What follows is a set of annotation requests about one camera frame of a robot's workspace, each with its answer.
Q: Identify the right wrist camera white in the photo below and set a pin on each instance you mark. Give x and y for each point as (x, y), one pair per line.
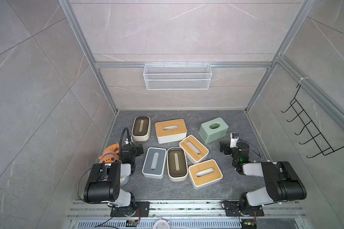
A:
(234, 138)

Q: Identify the cream box dark lid back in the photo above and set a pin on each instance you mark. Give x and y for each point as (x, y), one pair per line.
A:
(141, 129)

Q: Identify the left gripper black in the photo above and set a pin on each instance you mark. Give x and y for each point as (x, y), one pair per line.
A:
(137, 151)

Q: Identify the orange toy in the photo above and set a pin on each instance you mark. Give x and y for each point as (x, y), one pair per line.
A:
(110, 154)

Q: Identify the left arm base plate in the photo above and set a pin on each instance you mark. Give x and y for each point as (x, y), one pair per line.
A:
(139, 208)

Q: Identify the grey round alarm clock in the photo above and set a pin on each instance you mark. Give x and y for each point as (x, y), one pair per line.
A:
(124, 180)

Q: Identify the white wire mesh basket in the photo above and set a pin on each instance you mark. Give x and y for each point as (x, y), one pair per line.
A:
(177, 76)

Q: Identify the cream box dark lid centre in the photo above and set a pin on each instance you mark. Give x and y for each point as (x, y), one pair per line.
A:
(177, 164)

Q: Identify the white round object bottom edge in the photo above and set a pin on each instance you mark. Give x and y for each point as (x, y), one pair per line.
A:
(161, 224)

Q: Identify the cream box dark lid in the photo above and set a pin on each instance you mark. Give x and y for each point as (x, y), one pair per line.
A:
(141, 129)
(177, 164)

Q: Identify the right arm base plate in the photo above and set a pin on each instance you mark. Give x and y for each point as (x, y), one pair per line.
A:
(237, 208)

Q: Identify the aluminium mounting rail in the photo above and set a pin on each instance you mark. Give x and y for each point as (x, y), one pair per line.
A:
(206, 208)

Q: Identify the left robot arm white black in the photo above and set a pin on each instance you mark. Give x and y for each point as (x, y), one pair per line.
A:
(115, 166)

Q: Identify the bamboo-lid tissue box front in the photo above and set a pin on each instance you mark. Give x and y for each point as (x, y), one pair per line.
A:
(204, 174)

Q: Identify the green square tissue box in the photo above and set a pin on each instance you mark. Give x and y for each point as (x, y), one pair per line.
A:
(213, 130)

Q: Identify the white box grey-blue lid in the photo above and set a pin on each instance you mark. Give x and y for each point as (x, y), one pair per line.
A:
(154, 163)

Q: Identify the black wire hook rack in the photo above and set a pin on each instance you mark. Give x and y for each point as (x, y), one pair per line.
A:
(308, 125)

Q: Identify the bamboo-lid tissue box middle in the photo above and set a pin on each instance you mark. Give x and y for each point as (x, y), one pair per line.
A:
(194, 150)

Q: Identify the large white bamboo-lid tissue box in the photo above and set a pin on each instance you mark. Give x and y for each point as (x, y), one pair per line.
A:
(170, 131)

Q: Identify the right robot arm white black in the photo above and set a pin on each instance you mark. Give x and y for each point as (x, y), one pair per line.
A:
(282, 183)

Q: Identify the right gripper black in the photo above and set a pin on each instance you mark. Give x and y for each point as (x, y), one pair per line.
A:
(228, 148)

